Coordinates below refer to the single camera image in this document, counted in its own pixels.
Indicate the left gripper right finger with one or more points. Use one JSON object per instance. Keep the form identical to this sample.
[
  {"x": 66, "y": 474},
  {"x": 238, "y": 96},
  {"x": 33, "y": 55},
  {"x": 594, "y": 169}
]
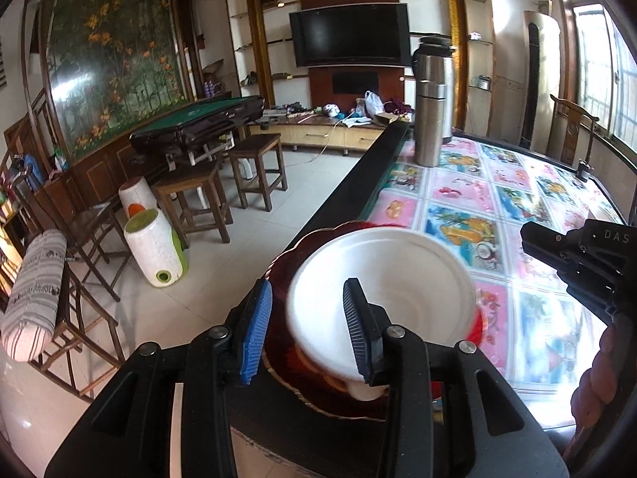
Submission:
[{"x": 450, "y": 410}]

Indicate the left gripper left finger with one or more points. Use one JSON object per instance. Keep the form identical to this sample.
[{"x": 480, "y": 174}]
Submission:
[{"x": 125, "y": 432}]

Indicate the white foam bowl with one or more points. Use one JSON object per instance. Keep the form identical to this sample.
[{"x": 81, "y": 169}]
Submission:
[{"x": 422, "y": 285}]

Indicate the person's right hand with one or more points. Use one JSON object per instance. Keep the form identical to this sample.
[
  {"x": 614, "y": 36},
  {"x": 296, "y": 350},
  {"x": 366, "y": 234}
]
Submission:
[{"x": 596, "y": 390}]

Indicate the colourful fruit print tablecloth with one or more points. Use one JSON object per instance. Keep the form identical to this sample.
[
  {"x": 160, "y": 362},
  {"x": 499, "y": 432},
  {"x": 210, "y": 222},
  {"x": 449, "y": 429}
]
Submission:
[{"x": 474, "y": 203}]

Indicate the black table clamp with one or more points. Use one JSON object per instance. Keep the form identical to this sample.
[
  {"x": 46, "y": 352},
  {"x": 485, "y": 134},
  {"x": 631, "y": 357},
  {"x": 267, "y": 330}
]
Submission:
[{"x": 584, "y": 170}]

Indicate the wooden armchair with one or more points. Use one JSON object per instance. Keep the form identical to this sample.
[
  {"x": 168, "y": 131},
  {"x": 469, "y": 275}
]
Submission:
[{"x": 82, "y": 323}]

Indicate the wooden chair by window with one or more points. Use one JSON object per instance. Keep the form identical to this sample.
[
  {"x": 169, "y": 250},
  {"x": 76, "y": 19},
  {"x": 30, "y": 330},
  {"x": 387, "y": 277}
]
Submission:
[{"x": 567, "y": 120}]

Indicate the striped rolled cushion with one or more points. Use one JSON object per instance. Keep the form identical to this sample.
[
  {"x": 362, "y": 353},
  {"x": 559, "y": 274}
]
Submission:
[{"x": 30, "y": 319}]

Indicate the red patterned plate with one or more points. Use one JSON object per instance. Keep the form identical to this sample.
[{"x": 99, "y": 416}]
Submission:
[{"x": 290, "y": 366}]

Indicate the white standing air conditioner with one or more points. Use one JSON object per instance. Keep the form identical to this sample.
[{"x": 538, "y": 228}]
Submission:
[{"x": 542, "y": 57}]

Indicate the slim steel thermos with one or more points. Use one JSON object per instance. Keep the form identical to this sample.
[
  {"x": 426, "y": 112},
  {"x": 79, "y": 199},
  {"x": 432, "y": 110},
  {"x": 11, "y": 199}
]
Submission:
[{"x": 429, "y": 122}]

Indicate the white orange cylinder bin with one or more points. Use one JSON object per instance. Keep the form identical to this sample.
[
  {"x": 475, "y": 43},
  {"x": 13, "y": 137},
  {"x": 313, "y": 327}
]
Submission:
[{"x": 136, "y": 196}]

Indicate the wooden stool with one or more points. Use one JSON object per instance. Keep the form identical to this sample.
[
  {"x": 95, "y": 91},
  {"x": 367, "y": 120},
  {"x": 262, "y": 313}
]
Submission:
[
  {"x": 266, "y": 180},
  {"x": 194, "y": 200}
]

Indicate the large steel thermos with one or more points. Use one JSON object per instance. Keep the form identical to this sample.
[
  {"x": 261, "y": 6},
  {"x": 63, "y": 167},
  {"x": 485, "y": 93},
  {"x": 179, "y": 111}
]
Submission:
[{"x": 432, "y": 65}]

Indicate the white plastic bag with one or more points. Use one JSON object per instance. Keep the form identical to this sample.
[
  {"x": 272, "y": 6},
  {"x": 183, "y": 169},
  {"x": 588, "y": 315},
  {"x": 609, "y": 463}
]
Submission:
[{"x": 373, "y": 104}]

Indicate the low wooden tv cabinet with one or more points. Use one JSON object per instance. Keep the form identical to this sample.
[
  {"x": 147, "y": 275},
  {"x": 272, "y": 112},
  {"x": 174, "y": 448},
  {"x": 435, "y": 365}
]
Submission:
[{"x": 319, "y": 133}]

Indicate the black mahjong table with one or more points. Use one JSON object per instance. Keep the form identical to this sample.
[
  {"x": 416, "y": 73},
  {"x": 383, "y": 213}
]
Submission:
[{"x": 190, "y": 127}]

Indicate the black flat television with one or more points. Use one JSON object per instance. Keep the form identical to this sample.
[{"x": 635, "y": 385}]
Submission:
[{"x": 374, "y": 34}]

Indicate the framed flower painting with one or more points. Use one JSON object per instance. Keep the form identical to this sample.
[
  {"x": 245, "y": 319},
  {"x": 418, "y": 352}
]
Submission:
[{"x": 110, "y": 66}]

